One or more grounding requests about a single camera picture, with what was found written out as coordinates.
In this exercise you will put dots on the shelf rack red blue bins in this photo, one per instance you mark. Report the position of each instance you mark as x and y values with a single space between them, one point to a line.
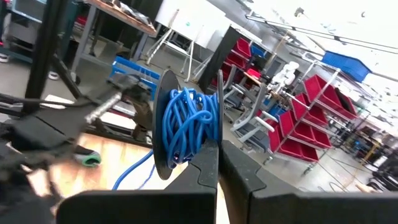
241 53

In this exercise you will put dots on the white board panel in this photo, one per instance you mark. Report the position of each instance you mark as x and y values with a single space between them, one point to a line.
192 21

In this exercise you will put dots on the wooden workbench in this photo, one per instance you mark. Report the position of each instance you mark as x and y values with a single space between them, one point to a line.
124 15

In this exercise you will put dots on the wooden desk with red bin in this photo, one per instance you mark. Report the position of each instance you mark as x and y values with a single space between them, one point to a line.
253 74

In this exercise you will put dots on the black partition panel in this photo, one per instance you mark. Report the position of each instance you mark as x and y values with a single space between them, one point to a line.
217 59

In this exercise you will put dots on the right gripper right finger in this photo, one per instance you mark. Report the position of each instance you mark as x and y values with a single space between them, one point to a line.
295 208

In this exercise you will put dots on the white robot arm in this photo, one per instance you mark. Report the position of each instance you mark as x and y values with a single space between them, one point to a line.
286 74

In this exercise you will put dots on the white metal stand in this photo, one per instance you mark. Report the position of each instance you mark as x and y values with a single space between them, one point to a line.
189 59

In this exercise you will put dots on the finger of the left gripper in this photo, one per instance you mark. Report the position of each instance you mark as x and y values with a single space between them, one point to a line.
143 119

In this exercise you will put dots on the blue plastic tub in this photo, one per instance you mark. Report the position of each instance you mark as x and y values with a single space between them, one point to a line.
133 73

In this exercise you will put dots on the blue plastic bin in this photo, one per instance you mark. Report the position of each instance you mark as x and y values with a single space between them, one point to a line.
345 65

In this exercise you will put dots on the black work glove green cuff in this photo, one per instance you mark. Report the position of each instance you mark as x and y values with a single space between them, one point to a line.
88 158

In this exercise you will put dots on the shelf rack with red bins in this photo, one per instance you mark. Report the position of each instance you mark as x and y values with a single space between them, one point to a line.
311 118

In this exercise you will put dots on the dark green cart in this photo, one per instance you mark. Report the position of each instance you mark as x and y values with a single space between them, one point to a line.
25 15

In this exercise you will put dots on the grey office chair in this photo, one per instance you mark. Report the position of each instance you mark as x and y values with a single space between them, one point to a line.
231 93

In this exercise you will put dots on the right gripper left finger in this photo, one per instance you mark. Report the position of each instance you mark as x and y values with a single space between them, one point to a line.
140 207

